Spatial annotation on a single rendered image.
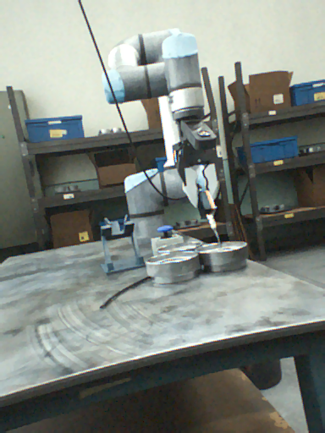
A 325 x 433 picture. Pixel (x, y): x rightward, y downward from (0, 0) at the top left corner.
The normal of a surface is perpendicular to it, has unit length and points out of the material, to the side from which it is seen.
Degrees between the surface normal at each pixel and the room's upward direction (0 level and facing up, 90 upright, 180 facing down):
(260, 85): 94
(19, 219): 90
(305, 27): 90
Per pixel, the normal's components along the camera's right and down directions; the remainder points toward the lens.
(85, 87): 0.18, 0.05
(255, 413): -0.15, -0.99
